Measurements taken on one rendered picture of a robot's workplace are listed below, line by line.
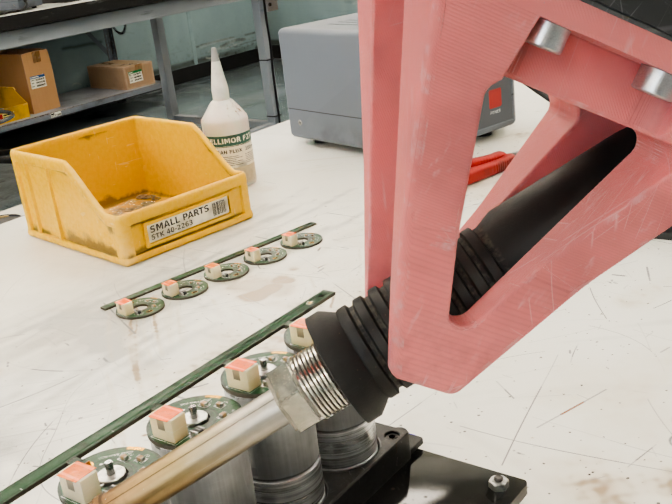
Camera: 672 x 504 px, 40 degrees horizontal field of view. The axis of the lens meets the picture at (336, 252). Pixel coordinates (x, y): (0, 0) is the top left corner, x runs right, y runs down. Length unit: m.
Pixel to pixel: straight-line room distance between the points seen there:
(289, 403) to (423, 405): 0.18
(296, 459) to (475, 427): 0.10
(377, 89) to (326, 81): 0.54
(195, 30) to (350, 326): 5.99
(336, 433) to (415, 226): 0.13
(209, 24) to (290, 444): 6.01
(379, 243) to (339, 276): 0.30
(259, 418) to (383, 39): 0.08
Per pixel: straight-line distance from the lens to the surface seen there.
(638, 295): 0.45
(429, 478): 0.30
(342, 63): 0.71
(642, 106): 0.16
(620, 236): 0.17
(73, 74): 5.56
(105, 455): 0.24
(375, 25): 0.18
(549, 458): 0.33
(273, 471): 0.26
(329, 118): 0.73
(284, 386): 0.18
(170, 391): 0.26
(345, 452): 0.29
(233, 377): 0.25
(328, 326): 0.18
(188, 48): 6.11
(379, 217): 0.19
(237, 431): 0.19
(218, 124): 0.66
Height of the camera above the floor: 0.93
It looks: 20 degrees down
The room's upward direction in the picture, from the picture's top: 7 degrees counter-clockwise
